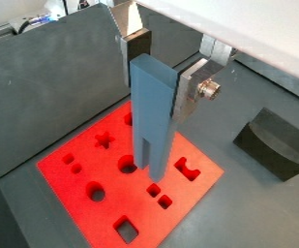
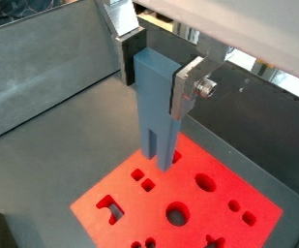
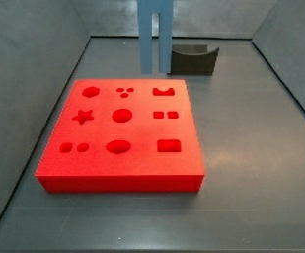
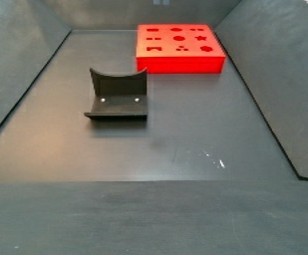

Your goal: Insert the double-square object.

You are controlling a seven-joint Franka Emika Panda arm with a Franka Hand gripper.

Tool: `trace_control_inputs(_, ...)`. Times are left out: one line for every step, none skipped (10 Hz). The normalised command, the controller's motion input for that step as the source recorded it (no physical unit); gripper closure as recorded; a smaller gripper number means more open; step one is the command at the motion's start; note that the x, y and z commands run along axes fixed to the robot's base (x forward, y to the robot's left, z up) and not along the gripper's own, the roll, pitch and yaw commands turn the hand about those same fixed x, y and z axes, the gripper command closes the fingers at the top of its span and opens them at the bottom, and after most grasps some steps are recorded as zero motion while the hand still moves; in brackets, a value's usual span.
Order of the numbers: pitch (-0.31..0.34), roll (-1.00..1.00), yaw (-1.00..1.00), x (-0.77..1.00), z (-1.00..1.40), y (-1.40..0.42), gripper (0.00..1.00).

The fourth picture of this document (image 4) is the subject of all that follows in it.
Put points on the black curved holder bracket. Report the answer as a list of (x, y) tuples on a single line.
[(121, 96)]

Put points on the red shape sorter box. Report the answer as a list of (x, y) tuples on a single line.
[(179, 49)]

